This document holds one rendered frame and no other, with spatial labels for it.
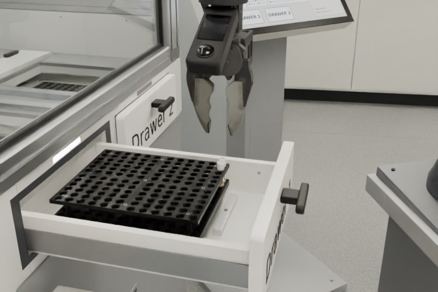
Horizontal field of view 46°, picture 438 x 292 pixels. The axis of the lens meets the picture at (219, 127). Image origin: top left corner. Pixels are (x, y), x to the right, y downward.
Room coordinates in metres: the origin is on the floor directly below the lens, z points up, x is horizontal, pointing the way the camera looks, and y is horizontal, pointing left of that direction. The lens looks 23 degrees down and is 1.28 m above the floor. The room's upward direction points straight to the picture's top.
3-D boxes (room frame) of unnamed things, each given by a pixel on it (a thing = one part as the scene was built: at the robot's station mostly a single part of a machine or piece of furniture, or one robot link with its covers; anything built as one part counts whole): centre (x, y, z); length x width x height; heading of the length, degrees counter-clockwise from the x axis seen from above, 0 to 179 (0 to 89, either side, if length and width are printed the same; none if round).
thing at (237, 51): (0.75, -0.01, 1.11); 0.09 x 0.08 x 0.12; 165
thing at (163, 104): (1.02, 0.12, 0.91); 0.07 x 0.04 x 0.01; 165
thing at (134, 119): (1.03, 0.15, 0.87); 0.29 x 0.02 x 0.11; 165
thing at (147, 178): (0.69, 0.11, 0.87); 0.22 x 0.18 x 0.06; 75
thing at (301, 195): (0.63, -0.11, 0.91); 0.07 x 0.04 x 0.01; 165
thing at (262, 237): (0.64, -0.08, 0.87); 0.29 x 0.02 x 0.11; 165
